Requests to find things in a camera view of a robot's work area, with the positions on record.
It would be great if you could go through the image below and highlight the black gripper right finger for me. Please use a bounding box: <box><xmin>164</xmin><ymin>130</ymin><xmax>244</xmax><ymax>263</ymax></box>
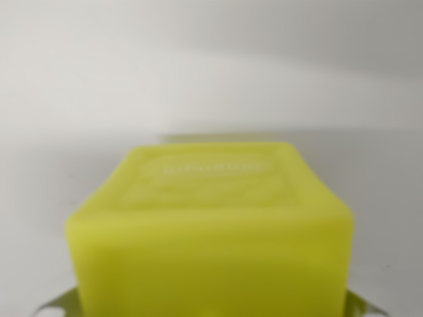
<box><xmin>345</xmin><ymin>285</ymin><xmax>391</xmax><ymax>317</ymax></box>

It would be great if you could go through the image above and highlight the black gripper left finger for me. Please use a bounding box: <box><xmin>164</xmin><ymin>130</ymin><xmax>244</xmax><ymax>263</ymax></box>
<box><xmin>32</xmin><ymin>286</ymin><xmax>80</xmax><ymax>317</ymax></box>

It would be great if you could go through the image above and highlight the yellow cube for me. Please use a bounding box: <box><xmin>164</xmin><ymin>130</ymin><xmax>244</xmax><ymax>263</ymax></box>
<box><xmin>64</xmin><ymin>141</ymin><xmax>356</xmax><ymax>317</ymax></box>

